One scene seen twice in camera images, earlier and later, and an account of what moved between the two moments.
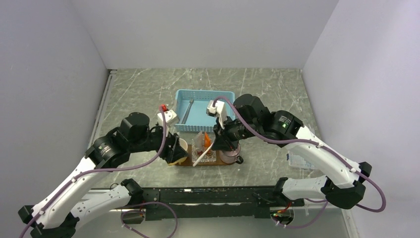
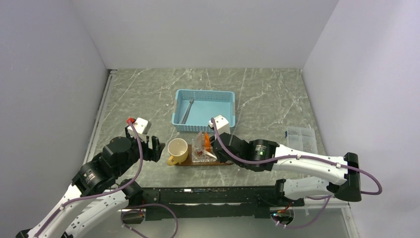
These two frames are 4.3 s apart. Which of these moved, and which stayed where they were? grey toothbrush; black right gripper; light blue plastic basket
Moved: black right gripper
Stayed: grey toothbrush; light blue plastic basket
